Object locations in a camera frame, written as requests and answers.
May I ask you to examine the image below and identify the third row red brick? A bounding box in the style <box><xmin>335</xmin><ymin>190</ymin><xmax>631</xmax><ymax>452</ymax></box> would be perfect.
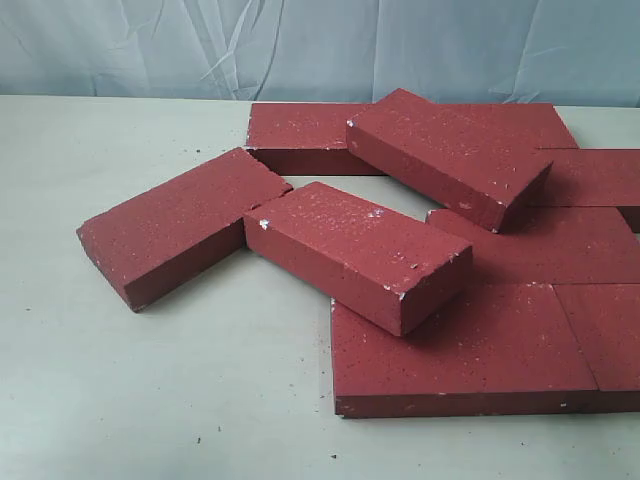
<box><xmin>426</xmin><ymin>207</ymin><xmax>639</xmax><ymax>285</ymax></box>

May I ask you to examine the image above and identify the front large red brick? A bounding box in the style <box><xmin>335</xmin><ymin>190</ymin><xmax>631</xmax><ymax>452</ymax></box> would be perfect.
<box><xmin>331</xmin><ymin>284</ymin><xmax>598</xmax><ymax>418</ymax></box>

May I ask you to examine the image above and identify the right second row red brick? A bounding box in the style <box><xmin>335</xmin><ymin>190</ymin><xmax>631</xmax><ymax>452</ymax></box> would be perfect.
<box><xmin>529</xmin><ymin>149</ymin><xmax>640</xmax><ymax>207</ymax></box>

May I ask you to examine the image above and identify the pale blue backdrop cloth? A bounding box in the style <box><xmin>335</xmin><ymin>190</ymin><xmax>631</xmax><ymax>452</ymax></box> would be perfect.
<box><xmin>1</xmin><ymin>1</ymin><xmax>639</xmax><ymax>107</ymax></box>

